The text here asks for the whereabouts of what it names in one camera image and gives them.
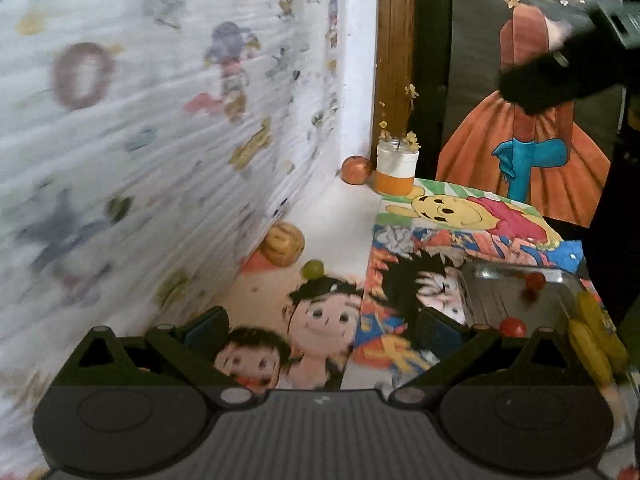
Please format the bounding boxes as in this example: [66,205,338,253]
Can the red apple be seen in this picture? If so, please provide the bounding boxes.
[341,156,373,186]

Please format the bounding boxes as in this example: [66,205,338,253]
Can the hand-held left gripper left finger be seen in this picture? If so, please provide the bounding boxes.
[67,306,256,407]

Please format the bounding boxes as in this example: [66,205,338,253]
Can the colourful cartoon tablecloth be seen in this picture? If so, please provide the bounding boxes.
[350,177,640,480]

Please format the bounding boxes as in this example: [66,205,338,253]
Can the white and orange jar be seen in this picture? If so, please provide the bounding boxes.
[375,139,418,197]

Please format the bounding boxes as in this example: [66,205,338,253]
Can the white cartoon printed sheet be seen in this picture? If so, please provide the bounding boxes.
[0,0,351,480]

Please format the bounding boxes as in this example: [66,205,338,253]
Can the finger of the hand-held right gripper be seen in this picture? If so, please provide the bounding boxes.
[500,49,576,116]

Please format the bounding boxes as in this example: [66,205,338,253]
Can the small tan pumpkin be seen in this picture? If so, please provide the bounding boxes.
[257,222,306,267]

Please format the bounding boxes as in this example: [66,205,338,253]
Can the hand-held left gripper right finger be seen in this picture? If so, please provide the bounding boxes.
[390,306,596,405]

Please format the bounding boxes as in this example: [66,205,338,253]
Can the cartoon children print mat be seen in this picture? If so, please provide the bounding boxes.
[212,260,371,393]

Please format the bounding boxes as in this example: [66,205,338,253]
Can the spotted yellow banana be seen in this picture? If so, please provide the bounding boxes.
[567,319,615,386]

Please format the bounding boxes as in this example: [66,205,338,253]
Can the wall poster with orange dress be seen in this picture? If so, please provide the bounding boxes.
[435,0,626,228]

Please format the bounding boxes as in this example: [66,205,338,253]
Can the dried yellow flowers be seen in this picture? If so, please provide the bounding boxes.
[377,84,421,152]

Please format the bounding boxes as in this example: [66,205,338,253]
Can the wooden post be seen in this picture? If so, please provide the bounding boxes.
[376,0,418,161]

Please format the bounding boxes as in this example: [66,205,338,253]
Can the metal tray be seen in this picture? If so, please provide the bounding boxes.
[460,261,588,341]

